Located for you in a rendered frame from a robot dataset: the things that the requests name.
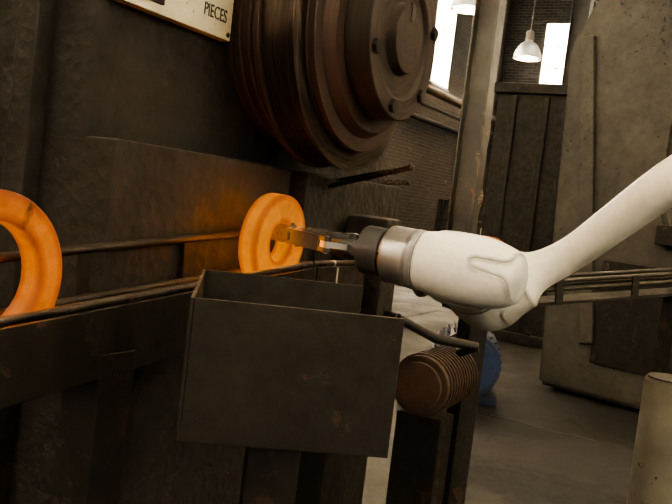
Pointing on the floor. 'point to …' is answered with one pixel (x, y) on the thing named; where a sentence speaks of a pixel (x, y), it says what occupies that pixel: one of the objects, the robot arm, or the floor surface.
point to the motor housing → (426, 422)
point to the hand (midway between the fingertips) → (275, 230)
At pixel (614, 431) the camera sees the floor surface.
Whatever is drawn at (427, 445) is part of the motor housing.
